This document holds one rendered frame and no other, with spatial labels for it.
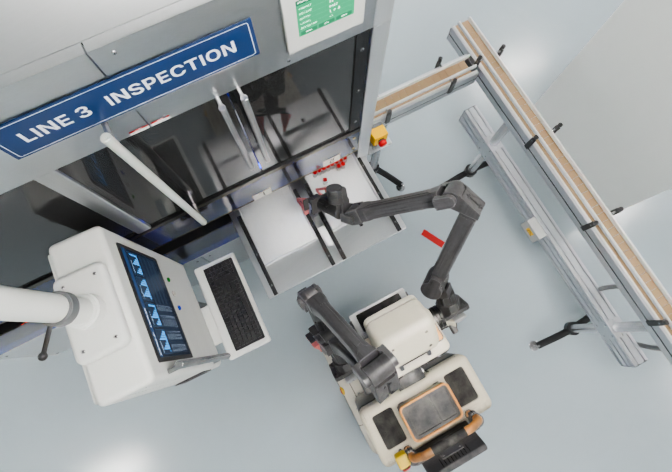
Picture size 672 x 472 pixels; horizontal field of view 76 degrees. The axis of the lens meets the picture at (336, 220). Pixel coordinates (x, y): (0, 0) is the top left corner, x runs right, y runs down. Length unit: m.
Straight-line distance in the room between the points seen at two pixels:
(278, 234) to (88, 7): 1.25
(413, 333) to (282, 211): 0.89
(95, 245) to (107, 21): 0.69
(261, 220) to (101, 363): 0.94
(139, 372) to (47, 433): 1.99
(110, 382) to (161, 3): 0.97
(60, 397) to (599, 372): 3.29
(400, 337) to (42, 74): 1.14
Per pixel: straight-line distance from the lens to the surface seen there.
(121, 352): 1.39
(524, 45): 3.79
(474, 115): 2.70
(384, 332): 1.45
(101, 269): 1.41
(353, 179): 2.06
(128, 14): 1.01
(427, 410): 1.96
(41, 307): 1.17
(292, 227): 1.99
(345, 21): 1.19
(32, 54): 1.04
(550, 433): 3.14
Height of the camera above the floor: 2.81
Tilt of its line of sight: 75 degrees down
